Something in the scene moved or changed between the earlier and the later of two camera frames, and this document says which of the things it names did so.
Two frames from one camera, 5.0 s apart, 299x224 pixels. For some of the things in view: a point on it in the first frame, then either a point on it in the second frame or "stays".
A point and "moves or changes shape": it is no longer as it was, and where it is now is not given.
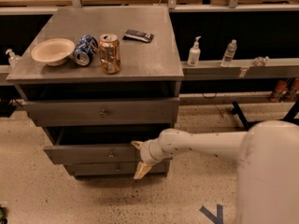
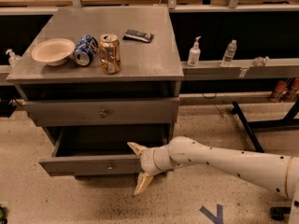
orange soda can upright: (109, 49) stays
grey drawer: (84, 145) moves or changes shape
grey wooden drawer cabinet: (95, 79) stays
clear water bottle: (229, 54) stays
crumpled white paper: (262, 62) stays
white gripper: (146, 155) -> (147, 162)
